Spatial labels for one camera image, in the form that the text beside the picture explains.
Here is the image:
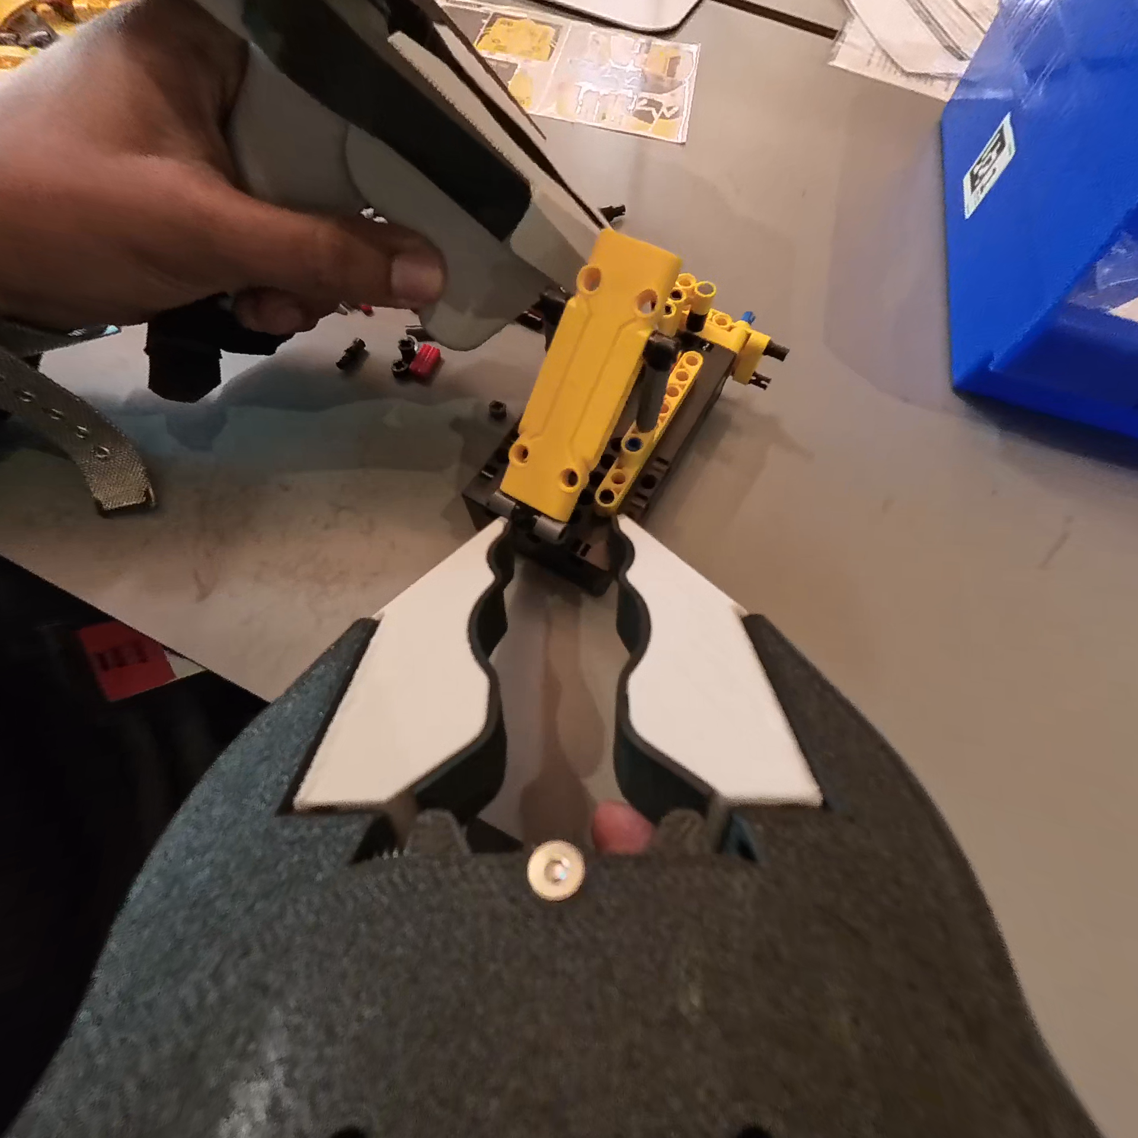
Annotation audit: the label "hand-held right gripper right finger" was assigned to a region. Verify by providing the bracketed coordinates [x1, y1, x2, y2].
[614, 519, 823, 816]

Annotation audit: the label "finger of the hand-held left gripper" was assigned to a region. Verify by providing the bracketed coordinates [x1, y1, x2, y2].
[390, 0, 620, 279]

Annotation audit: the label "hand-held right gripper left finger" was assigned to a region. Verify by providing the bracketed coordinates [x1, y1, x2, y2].
[294, 520, 515, 816]

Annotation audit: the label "yellow and black toy assembly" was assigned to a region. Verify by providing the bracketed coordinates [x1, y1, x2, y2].
[463, 228, 793, 597]

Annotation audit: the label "person's right hand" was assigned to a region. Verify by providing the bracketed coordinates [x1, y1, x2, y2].
[591, 801, 658, 855]

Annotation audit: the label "person's left hand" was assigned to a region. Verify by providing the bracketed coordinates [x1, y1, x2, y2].
[0, 0, 445, 335]

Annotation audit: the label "yellow printed sticker sheet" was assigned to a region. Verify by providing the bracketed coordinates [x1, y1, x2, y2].
[444, 0, 703, 145]

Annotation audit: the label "pile of yellow black toy pieces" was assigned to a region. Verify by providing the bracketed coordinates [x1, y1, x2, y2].
[0, 0, 116, 73]

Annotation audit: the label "person's black clothing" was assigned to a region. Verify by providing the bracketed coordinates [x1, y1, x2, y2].
[0, 557, 268, 1095]

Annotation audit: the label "white paper sheets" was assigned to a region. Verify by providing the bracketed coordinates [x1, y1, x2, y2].
[826, 0, 1005, 100]

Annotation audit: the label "blue plastic bin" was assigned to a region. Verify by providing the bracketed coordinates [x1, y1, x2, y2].
[943, 0, 1138, 437]

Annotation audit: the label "grey perforated wrist strap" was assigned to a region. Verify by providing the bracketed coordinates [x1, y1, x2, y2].
[0, 321, 158, 517]

